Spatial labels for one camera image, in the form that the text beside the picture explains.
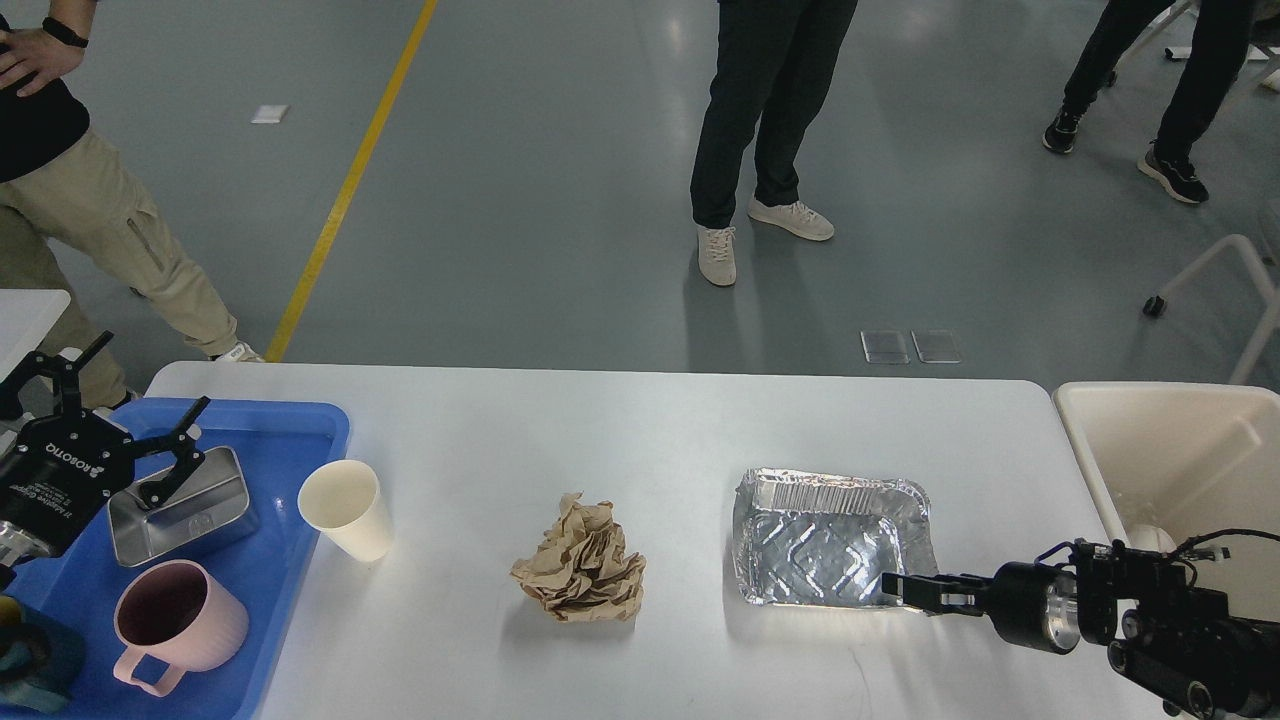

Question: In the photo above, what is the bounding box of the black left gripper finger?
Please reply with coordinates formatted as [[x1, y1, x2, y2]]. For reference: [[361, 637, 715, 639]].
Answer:
[[131, 396, 212, 511], [1, 331, 114, 421]]

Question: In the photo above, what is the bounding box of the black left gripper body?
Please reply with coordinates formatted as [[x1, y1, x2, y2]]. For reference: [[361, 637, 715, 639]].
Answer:
[[1, 410, 133, 561]]

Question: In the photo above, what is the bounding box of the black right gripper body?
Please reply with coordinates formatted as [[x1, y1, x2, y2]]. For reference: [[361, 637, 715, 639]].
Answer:
[[986, 562, 1082, 655]]

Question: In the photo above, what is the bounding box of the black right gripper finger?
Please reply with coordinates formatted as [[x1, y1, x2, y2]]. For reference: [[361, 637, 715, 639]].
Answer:
[[881, 571, 995, 618]]

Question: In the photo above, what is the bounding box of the square stainless steel tray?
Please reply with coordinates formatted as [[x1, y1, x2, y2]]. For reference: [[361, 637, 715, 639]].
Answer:
[[108, 446, 260, 568]]

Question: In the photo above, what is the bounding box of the pink mug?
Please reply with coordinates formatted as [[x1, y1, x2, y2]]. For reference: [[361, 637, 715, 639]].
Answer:
[[111, 559, 250, 697]]

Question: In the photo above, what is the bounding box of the cream paper cup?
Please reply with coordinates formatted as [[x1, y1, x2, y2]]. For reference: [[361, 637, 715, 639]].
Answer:
[[297, 459, 394, 562]]

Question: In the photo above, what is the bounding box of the aluminium foil tray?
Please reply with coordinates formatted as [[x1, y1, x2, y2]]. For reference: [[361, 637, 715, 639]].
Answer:
[[731, 468, 940, 609]]

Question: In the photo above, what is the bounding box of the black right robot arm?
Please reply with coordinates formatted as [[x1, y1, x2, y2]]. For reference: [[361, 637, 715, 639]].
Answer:
[[879, 532, 1279, 719]]

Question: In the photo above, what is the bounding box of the white side table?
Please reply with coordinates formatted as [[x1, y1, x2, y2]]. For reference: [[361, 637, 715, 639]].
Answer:
[[0, 290, 70, 380]]

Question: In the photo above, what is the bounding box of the white cup inside bin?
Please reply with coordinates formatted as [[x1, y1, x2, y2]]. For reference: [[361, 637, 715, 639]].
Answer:
[[1126, 523, 1178, 553]]

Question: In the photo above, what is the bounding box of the person in beige trousers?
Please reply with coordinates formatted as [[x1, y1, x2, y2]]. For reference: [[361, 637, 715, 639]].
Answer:
[[1, 1, 260, 363]]

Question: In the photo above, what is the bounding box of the teal cup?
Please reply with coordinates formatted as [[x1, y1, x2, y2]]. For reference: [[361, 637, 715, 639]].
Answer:
[[1, 596, 84, 715]]

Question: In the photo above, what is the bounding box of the beige plastic bin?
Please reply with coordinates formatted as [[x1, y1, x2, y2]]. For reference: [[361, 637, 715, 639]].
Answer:
[[1052, 382, 1279, 621]]

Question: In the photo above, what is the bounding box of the clear floor plate right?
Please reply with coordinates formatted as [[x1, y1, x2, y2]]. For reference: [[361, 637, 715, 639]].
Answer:
[[911, 331, 963, 364]]

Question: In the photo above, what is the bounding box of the clear floor plate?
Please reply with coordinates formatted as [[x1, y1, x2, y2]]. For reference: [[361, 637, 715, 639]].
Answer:
[[911, 331, 963, 364], [860, 331, 910, 365]]

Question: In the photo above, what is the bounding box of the clear floor plate left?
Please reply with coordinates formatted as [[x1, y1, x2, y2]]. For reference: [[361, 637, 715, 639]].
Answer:
[[860, 331, 910, 365]]

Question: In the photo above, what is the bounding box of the white chair leg right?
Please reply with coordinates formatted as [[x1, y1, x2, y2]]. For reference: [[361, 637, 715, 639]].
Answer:
[[1140, 233, 1279, 386]]

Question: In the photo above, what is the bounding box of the crumpled brown paper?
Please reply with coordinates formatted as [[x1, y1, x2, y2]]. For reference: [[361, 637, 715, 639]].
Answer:
[[509, 493, 646, 623]]

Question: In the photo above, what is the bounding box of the person in dark trousers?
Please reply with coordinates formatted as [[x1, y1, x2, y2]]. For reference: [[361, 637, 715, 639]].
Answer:
[[690, 1, 858, 287]]

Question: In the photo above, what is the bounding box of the white rolling chair base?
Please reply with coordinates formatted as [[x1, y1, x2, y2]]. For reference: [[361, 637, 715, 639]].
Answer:
[[1101, 0, 1280, 91]]

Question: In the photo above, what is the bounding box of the person in black sneakers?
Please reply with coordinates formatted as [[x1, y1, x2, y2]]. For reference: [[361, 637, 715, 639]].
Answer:
[[1042, 0, 1261, 206]]

